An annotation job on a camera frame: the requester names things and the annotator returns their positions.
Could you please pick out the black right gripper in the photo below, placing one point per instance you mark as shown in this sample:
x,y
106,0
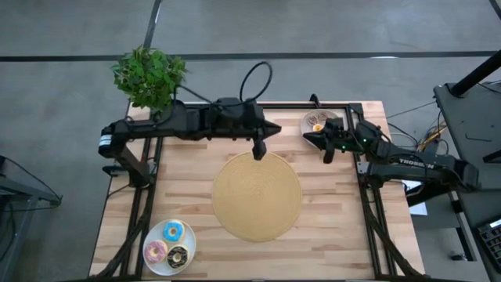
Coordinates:
x,y
334,137

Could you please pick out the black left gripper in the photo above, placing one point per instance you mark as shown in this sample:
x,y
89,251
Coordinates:
x,y
256,129

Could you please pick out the small pale orange donut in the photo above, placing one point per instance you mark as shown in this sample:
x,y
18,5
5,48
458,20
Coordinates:
x,y
316,127

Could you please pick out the large blue frosted donut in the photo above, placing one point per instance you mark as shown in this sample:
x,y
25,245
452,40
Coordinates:
x,y
167,232

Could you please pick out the large dark chocolate donut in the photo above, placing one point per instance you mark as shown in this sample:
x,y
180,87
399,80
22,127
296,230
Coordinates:
x,y
171,257

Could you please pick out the large pink frosted donut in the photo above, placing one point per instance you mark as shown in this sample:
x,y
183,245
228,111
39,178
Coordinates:
x,y
148,252

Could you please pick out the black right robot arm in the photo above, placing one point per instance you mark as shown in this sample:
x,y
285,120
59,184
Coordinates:
x,y
411,162

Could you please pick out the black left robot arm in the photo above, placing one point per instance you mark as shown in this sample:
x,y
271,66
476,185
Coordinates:
x,y
164,125

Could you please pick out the beige round plate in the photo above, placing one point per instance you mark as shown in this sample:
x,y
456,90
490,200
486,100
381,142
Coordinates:
x,y
305,127

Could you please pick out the round woven straw placemat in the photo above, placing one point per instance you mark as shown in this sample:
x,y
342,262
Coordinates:
x,y
256,196

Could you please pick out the black stand beam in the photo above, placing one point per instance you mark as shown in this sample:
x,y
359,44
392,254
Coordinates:
x,y
426,196

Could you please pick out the white paper sheet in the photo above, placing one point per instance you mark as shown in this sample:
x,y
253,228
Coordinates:
x,y
419,209

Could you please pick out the green leafy plant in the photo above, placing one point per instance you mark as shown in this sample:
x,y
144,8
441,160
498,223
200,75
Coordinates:
x,y
148,78

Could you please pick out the white round plate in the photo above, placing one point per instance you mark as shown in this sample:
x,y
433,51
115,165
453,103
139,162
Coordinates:
x,y
154,233

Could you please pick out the dark grey desk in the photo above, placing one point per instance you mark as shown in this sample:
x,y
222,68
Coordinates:
x,y
469,211

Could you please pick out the black pole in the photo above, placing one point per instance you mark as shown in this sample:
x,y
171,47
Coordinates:
x,y
475,74

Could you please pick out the dark grey cart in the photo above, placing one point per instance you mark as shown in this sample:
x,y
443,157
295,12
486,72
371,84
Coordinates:
x,y
489,117

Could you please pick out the black keyboard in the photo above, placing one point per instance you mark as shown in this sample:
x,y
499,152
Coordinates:
x,y
492,243

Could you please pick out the grey metal stand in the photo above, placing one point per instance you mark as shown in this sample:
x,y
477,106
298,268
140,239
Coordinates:
x,y
39,194

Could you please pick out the black clamp bracket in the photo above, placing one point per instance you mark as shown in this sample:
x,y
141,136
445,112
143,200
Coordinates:
x,y
314,100

